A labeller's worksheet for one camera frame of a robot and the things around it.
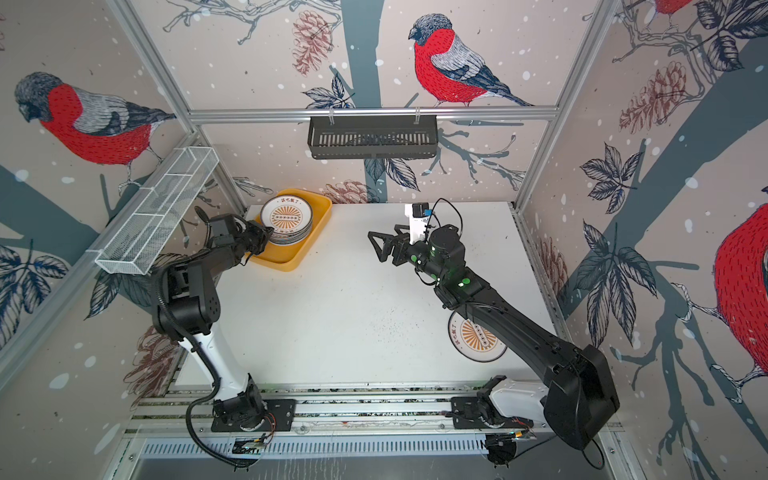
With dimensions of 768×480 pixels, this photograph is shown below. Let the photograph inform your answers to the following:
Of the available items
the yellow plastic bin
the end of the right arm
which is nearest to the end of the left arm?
the yellow plastic bin

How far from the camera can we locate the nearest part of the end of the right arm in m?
0.56

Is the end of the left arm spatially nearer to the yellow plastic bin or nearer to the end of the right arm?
the yellow plastic bin

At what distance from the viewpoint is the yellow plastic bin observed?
1.00 metres

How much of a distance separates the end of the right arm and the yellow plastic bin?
436 mm
